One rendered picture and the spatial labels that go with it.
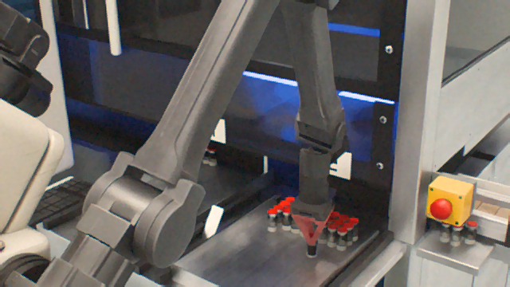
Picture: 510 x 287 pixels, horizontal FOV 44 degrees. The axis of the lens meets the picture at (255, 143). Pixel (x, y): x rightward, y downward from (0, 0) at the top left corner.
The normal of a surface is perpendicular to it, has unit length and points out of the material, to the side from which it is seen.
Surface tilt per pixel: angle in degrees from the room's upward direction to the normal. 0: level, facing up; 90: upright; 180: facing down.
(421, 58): 90
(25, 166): 90
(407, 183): 90
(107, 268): 70
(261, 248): 0
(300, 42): 124
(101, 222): 39
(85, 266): 47
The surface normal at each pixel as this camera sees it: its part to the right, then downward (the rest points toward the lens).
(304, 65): -0.49, 0.78
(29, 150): 0.79, 0.23
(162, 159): -0.30, -0.30
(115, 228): -0.20, -0.48
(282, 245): -0.01, -0.92
